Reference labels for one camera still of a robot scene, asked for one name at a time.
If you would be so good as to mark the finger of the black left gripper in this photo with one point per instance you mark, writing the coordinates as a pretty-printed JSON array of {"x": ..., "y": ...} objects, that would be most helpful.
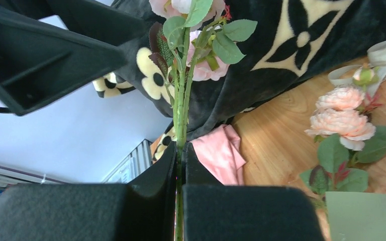
[
  {"x": 89, "y": 18},
  {"x": 41, "y": 63}
]

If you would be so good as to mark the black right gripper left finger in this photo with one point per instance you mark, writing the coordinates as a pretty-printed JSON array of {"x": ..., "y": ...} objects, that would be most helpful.
[{"x": 142, "y": 209}]

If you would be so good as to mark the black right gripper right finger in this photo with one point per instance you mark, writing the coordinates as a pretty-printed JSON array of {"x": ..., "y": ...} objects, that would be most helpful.
[{"x": 213, "y": 211}]

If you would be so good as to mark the pink fake rose stem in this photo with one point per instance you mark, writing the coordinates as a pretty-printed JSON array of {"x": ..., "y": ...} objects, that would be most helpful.
[
  {"x": 193, "y": 32},
  {"x": 341, "y": 125}
]

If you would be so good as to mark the green and tan wrapping paper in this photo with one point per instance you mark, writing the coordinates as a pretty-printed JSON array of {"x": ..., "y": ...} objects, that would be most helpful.
[{"x": 356, "y": 216}]

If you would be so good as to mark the beige ribbon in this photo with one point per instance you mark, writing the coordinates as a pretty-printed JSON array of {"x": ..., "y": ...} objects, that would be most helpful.
[{"x": 377, "y": 59}]

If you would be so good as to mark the black blanket with cream flowers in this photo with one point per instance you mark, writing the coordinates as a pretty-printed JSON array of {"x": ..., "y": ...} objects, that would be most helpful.
[{"x": 293, "y": 41}]

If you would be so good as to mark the pink folded cloth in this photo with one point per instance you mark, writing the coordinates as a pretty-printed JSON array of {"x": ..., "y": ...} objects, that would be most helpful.
[{"x": 219, "y": 152}]

